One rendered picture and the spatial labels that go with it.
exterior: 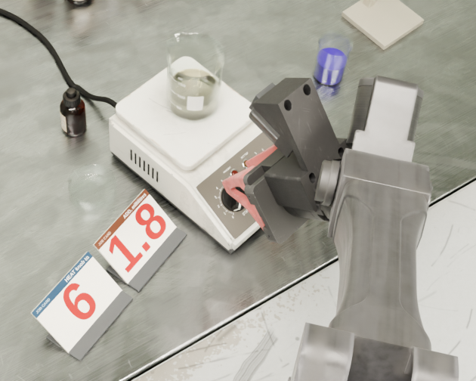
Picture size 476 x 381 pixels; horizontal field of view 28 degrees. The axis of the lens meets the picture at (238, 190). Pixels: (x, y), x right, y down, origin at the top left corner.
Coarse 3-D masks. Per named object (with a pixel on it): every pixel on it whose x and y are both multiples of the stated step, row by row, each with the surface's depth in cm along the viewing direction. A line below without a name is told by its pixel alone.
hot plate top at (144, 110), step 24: (144, 96) 107; (240, 96) 108; (144, 120) 105; (168, 120) 105; (216, 120) 106; (240, 120) 106; (168, 144) 103; (192, 144) 103; (216, 144) 104; (192, 168) 102
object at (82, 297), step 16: (80, 272) 99; (96, 272) 100; (64, 288) 98; (80, 288) 99; (96, 288) 100; (112, 288) 101; (64, 304) 98; (80, 304) 99; (96, 304) 100; (48, 320) 96; (64, 320) 98; (80, 320) 99; (64, 336) 97
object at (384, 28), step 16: (368, 0) 128; (384, 0) 130; (352, 16) 128; (368, 16) 128; (384, 16) 128; (400, 16) 129; (416, 16) 129; (368, 32) 127; (384, 32) 127; (400, 32) 127; (384, 48) 126
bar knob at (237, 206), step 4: (224, 188) 104; (236, 188) 104; (240, 188) 103; (224, 192) 104; (244, 192) 103; (224, 196) 104; (228, 196) 104; (224, 200) 104; (228, 200) 104; (232, 200) 104; (224, 204) 104; (228, 204) 104; (232, 204) 104; (236, 204) 103; (240, 204) 103; (228, 208) 104; (232, 208) 104; (236, 208) 103; (240, 208) 103
